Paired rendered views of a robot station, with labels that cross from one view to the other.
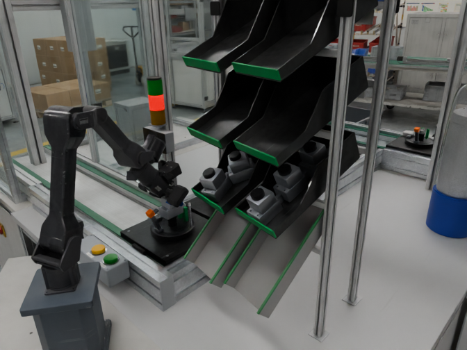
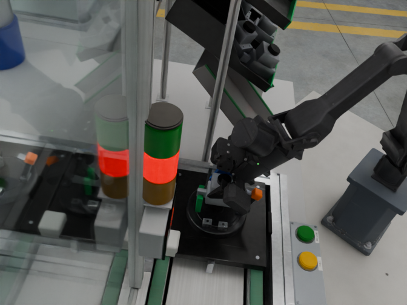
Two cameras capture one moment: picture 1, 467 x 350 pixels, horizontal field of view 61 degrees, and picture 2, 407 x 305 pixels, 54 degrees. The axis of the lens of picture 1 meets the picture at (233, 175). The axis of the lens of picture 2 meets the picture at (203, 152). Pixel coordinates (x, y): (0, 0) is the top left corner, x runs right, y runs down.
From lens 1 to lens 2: 1.63 m
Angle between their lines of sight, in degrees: 100
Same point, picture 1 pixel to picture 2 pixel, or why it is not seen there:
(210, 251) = not seen: hidden behind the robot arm
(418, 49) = not seen: outside the picture
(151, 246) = (258, 210)
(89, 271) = (361, 172)
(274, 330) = (229, 126)
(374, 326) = (180, 84)
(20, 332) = (396, 284)
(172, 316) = not seen: hidden behind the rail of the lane
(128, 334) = (314, 203)
